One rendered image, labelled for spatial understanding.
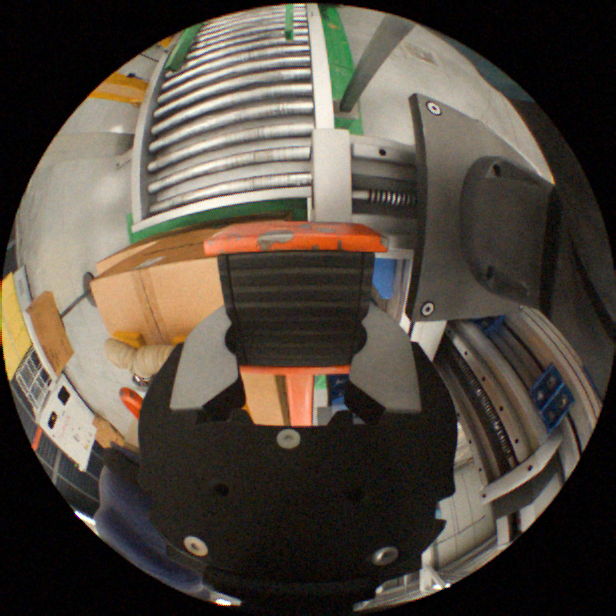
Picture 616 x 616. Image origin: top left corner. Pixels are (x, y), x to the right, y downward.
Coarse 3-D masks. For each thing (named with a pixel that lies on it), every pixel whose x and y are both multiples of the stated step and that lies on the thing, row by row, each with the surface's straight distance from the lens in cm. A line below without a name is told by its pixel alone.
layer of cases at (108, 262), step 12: (252, 216) 95; (264, 216) 84; (276, 216) 77; (288, 216) 83; (192, 228) 94; (204, 228) 76; (144, 240) 126; (156, 240) 88; (120, 252) 108; (132, 252) 96; (96, 264) 124; (108, 264) 113
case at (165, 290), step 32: (160, 256) 40; (192, 256) 31; (96, 288) 50; (128, 288) 40; (160, 288) 34; (192, 288) 31; (128, 320) 45; (160, 320) 38; (192, 320) 34; (256, 384) 39; (256, 416) 49; (288, 416) 61
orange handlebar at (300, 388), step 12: (288, 384) 16; (300, 384) 16; (312, 384) 16; (120, 396) 36; (132, 396) 34; (288, 396) 18; (300, 396) 17; (312, 396) 18; (132, 408) 38; (300, 408) 19; (312, 408) 19; (300, 420) 21; (312, 420) 21
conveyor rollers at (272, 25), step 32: (224, 32) 127; (256, 32) 117; (192, 64) 109; (224, 64) 98; (256, 64) 89; (288, 64) 88; (160, 96) 104; (192, 96) 90; (224, 96) 82; (256, 96) 78; (160, 128) 92; (192, 128) 80; (256, 128) 70; (288, 128) 68; (160, 160) 85; (224, 160) 70; (256, 160) 67; (288, 160) 68; (192, 192) 74; (224, 192) 69
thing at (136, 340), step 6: (114, 336) 49; (120, 336) 47; (126, 336) 46; (132, 336) 44; (138, 336) 43; (126, 342) 47; (132, 342) 45; (138, 342) 43; (144, 342) 44; (138, 348) 44; (132, 378) 50; (138, 384) 50
